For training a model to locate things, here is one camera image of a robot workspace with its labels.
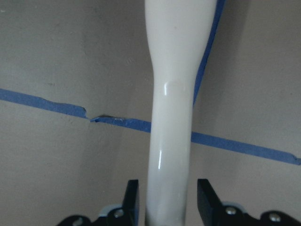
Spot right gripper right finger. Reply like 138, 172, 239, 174
197, 179, 301, 226

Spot white hand brush black bristles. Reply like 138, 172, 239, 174
145, 0, 217, 226

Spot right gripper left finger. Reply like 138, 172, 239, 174
58, 179, 139, 226

